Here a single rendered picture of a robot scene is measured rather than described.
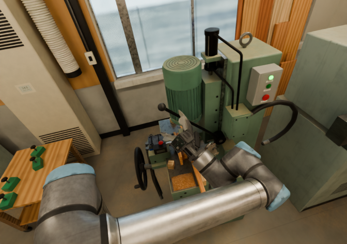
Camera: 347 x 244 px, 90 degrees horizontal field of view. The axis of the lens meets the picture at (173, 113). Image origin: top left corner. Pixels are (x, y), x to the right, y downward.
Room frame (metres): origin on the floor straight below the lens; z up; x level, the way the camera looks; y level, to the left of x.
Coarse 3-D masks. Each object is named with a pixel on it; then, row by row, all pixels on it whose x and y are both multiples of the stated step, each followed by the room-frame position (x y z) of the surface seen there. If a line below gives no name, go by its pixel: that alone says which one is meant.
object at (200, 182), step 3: (180, 126) 0.92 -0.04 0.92; (192, 162) 0.59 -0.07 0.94; (195, 168) 0.55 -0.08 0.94; (195, 171) 0.53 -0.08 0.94; (195, 174) 0.53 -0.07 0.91; (198, 174) 0.51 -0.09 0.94; (198, 177) 0.49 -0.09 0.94; (198, 180) 0.47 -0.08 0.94; (201, 180) 0.47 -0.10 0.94; (198, 183) 0.47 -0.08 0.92; (201, 183) 0.46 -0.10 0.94; (201, 186) 0.44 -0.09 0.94; (201, 189) 0.42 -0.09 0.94; (204, 189) 0.42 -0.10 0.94; (201, 192) 0.41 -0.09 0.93
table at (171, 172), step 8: (160, 120) 1.04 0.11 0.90; (168, 120) 1.02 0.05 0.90; (160, 128) 0.95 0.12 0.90; (168, 128) 0.94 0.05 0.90; (176, 128) 0.93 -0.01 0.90; (176, 152) 0.71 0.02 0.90; (176, 160) 0.65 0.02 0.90; (184, 160) 0.64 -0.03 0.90; (152, 168) 0.64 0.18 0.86; (176, 168) 0.59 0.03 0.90; (184, 168) 0.58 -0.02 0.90; (192, 168) 0.58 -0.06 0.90; (168, 176) 0.55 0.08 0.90; (176, 192) 0.45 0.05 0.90; (184, 192) 0.45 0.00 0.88; (192, 192) 0.45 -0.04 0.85
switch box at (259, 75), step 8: (272, 64) 0.64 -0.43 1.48; (256, 72) 0.60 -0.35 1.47; (264, 72) 0.58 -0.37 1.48; (272, 72) 0.58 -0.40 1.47; (280, 72) 0.59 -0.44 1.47; (256, 80) 0.59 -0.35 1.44; (264, 80) 0.58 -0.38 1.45; (248, 88) 0.63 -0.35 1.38; (256, 88) 0.58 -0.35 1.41; (264, 88) 0.58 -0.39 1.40; (272, 88) 0.58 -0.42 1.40; (248, 96) 0.62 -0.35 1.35; (256, 96) 0.58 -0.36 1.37; (272, 96) 0.59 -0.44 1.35; (256, 104) 0.58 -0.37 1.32
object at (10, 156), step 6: (0, 144) 1.53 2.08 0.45; (0, 150) 1.47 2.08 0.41; (6, 150) 1.52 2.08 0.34; (0, 156) 1.42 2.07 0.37; (6, 156) 1.47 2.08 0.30; (12, 156) 1.52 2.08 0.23; (0, 162) 1.36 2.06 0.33; (6, 162) 1.40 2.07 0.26; (0, 168) 1.31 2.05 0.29; (6, 168) 1.35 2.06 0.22; (0, 174) 1.25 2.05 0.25
